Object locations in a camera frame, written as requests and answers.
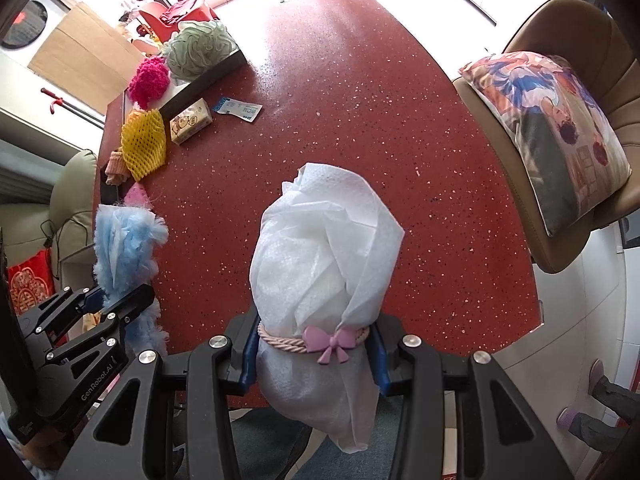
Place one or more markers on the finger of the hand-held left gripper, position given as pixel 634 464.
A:
pixel 125 307
pixel 65 307

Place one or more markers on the dark grey box lid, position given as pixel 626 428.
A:
pixel 220 75

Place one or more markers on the blue and white sachet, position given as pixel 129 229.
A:
pixel 237 109

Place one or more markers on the red embroidered cushion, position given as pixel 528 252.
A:
pixel 30 285

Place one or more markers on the red broom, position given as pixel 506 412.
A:
pixel 75 107

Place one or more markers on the yellow foam fruit net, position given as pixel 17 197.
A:
pixel 144 142

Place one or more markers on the white tissue bundle with bow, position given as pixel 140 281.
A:
pixel 320 260

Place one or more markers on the pink sponge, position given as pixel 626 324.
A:
pixel 135 196

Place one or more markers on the grey curtain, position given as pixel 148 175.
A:
pixel 25 175

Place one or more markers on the person's blue jeans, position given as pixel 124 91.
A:
pixel 280 440

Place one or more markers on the red plastic stool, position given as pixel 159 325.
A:
pixel 185 12

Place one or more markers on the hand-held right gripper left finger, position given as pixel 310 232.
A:
pixel 248 360

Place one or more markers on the peach rolled sock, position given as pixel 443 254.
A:
pixel 117 167

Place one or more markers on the white washing machine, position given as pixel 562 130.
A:
pixel 27 22

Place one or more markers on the brown cardboard sheet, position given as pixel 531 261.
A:
pixel 85 50

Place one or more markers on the green leather sofa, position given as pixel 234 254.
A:
pixel 70 195

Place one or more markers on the light blue fluffy cloth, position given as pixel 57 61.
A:
pixel 125 250

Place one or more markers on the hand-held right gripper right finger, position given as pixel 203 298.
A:
pixel 381 375

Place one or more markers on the green bath pouf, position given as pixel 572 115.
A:
pixel 200 47

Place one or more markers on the magenta fluffy pompom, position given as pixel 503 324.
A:
pixel 148 81

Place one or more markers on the printed cushion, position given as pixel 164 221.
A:
pixel 550 130

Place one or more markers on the brown leather chair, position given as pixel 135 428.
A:
pixel 575 30

